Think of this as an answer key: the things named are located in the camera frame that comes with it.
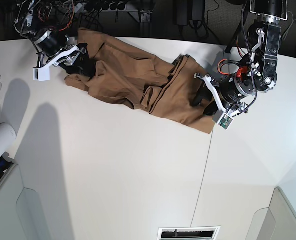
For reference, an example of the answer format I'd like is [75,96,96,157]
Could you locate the grey padded panel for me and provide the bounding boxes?
[246,187,296,240]
[0,164,52,240]

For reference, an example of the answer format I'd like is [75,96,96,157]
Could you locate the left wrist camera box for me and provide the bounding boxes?
[212,110,233,130]

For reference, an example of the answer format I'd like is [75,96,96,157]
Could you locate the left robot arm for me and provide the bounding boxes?
[191,0,288,119]

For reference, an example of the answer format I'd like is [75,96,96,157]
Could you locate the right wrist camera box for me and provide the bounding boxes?
[32,67,50,82]

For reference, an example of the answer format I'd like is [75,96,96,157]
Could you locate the white vent grille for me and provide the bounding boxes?
[157,226,221,240]

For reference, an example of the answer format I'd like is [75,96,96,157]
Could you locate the tan brown t-shirt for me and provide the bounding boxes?
[65,28,214,134]

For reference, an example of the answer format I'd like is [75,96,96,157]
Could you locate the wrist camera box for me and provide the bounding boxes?
[32,67,50,82]
[212,110,233,130]

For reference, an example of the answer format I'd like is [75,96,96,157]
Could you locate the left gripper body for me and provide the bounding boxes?
[194,73,257,117]

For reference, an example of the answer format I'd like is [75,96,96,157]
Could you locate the aluminium frame post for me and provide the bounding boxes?
[128,11,152,38]

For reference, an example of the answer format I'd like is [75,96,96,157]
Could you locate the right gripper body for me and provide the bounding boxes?
[32,28,88,69]

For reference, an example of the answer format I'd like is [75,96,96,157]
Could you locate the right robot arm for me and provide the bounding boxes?
[13,0,95,82]

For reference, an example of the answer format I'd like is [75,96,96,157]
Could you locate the grey padded panel left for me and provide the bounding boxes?
[0,164,52,240]

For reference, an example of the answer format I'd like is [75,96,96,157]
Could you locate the grey padded panel right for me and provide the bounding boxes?
[246,187,296,240]

